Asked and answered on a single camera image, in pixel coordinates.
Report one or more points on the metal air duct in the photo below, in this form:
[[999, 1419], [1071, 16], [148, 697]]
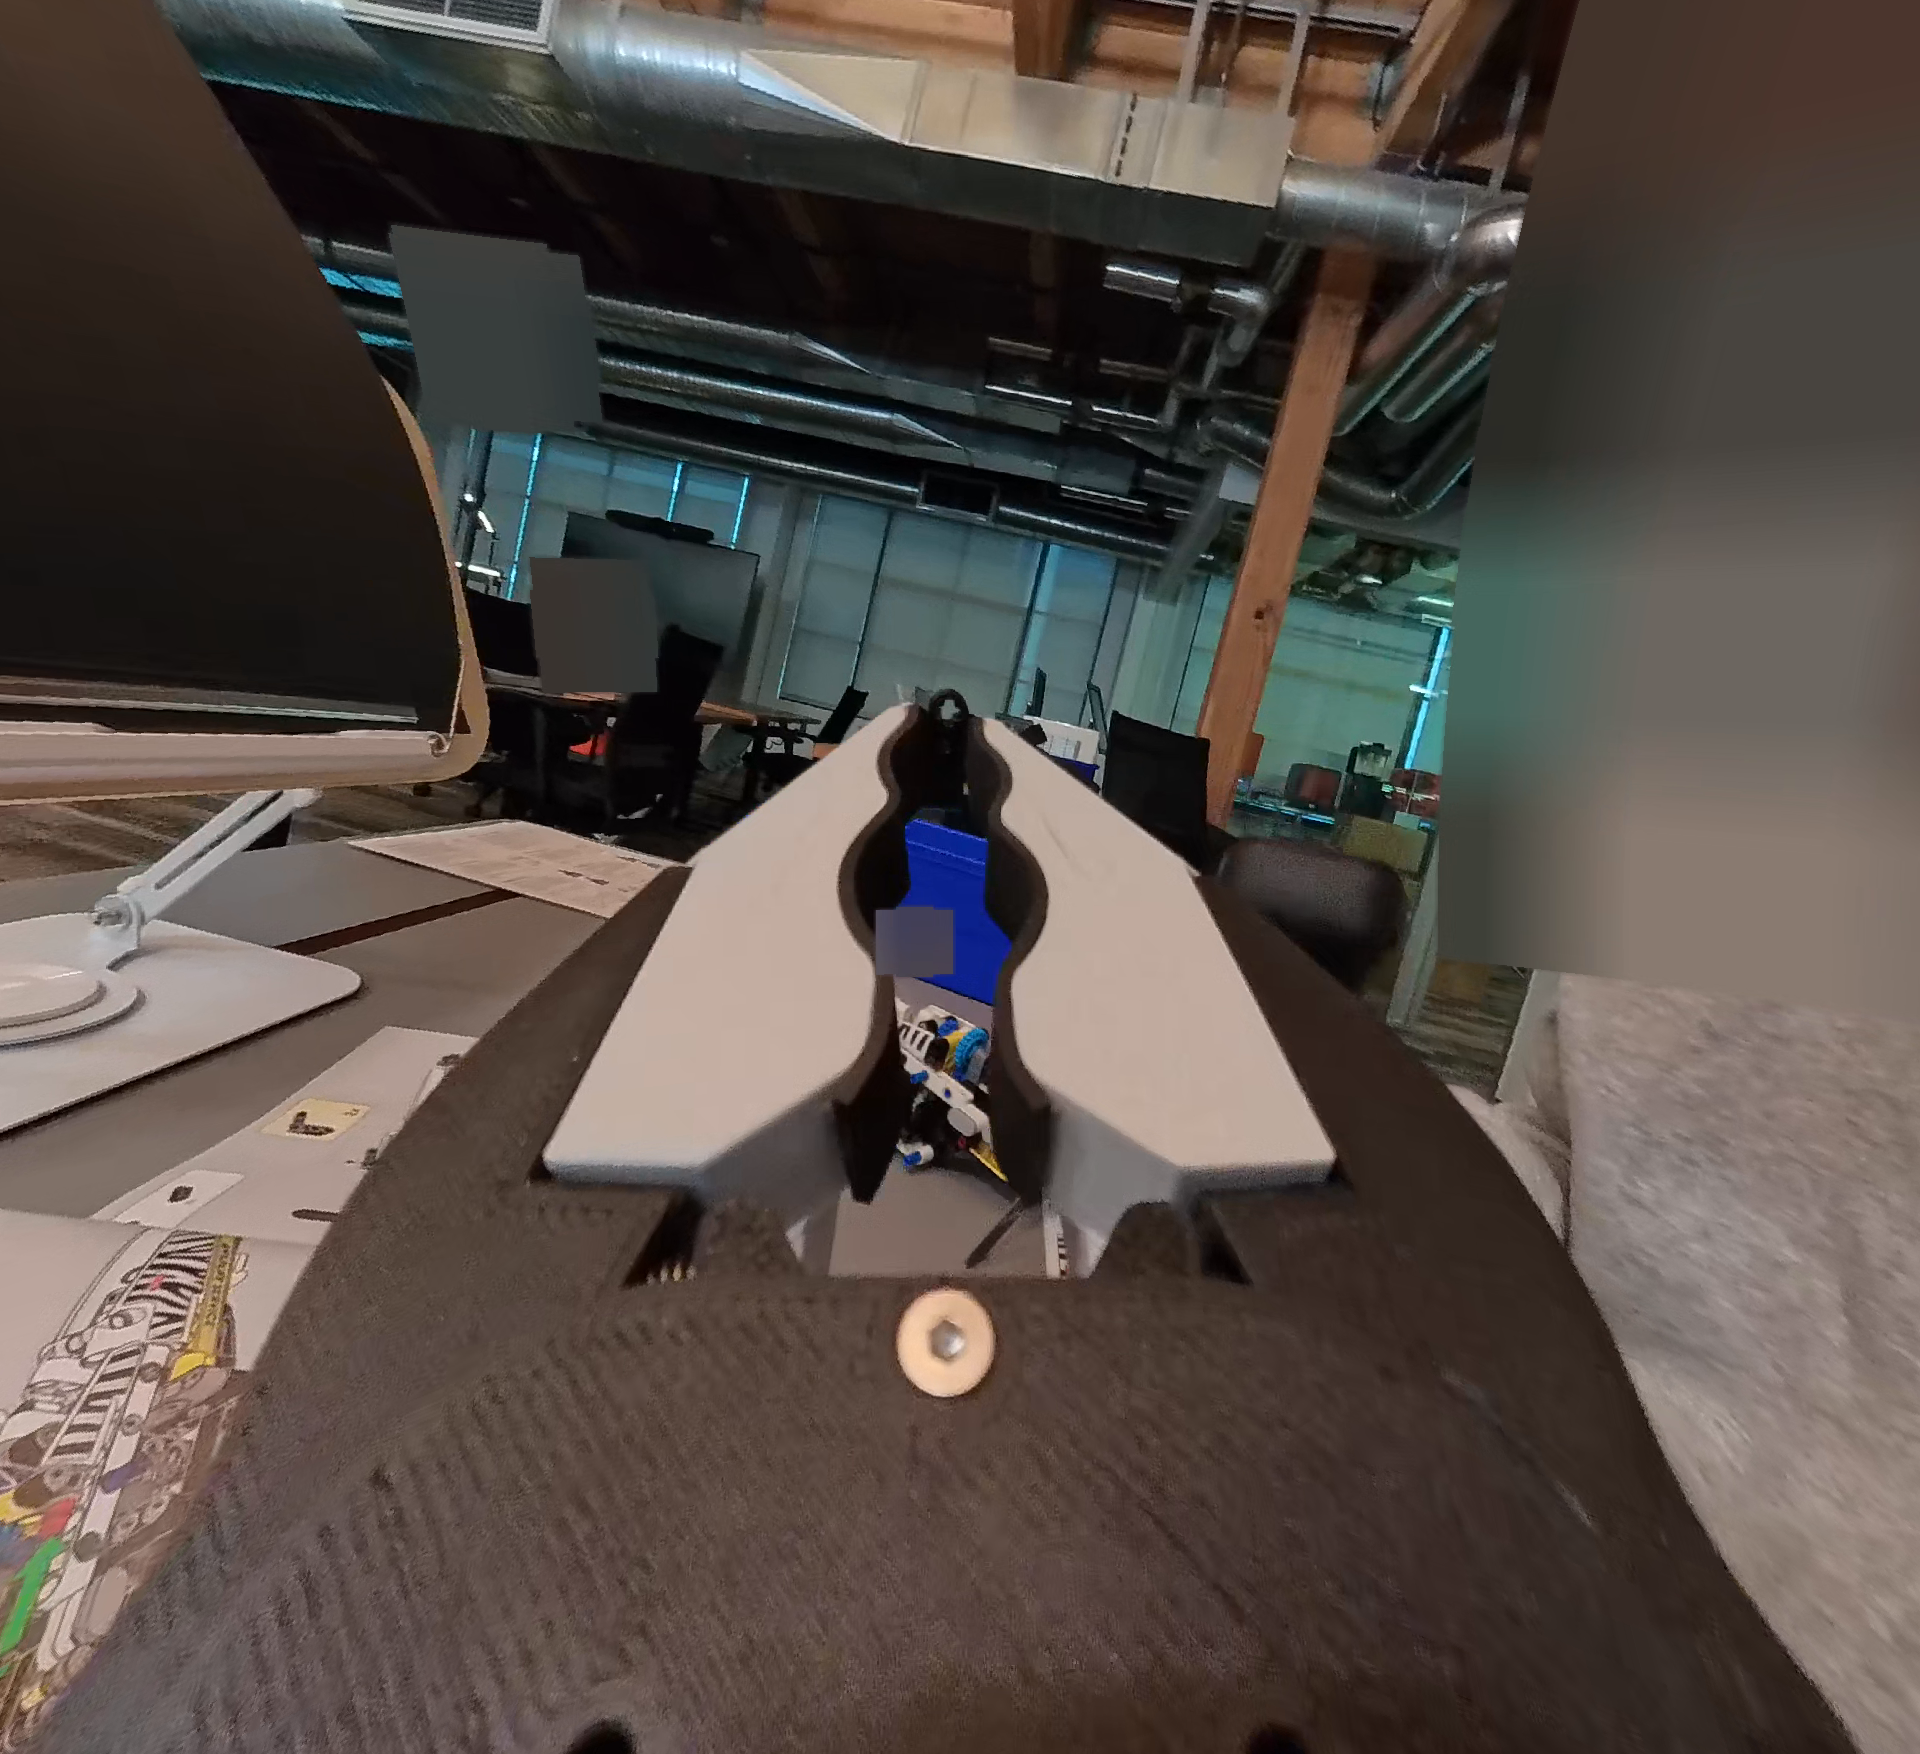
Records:
[[990, 133]]

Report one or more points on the metal ceiling pipes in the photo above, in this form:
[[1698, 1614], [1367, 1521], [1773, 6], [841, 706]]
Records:
[[1411, 344]]

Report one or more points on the black padded office chair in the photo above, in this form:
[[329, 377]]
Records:
[[1306, 900]]

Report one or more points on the cardboard box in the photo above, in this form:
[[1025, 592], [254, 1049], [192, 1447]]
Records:
[[1371, 842]]

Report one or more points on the small black lego piece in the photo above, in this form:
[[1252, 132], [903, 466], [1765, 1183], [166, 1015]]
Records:
[[944, 707]]

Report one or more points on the black mesh office chair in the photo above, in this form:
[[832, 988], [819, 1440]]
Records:
[[1156, 773], [839, 719], [668, 727]]

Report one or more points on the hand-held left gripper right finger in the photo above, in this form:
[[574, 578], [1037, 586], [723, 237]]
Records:
[[1170, 1005]]

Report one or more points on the black computer monitor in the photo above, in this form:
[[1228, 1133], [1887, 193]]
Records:
[[196, 360]]

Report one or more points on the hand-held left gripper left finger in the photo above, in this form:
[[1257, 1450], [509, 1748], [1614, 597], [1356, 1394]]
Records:
[[720, 988]]

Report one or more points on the blue plastic box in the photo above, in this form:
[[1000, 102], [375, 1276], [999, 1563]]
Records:
[[949, 861]]

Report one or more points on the printed lego picture booklet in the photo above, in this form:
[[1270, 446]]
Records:
[[106, 1423]]

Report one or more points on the large black wall screen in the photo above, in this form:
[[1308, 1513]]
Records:
[[713, 586]]

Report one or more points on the white monitor stand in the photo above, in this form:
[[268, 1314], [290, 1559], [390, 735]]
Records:
[[196, 996]]

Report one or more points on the white lego instruction booklet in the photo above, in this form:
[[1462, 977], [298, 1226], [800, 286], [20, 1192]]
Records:
[[300, 1139]]

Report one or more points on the wooden post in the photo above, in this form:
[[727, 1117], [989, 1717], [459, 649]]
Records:
[[1289, 538]]

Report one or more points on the black lego axle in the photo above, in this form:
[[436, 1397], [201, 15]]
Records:
[[997, 1229]]

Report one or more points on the white printed paper sheet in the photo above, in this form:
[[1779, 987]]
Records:
[[524, 861]]

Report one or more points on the white lego vehicle model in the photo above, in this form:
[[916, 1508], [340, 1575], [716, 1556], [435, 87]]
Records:
[[944, 1070]]

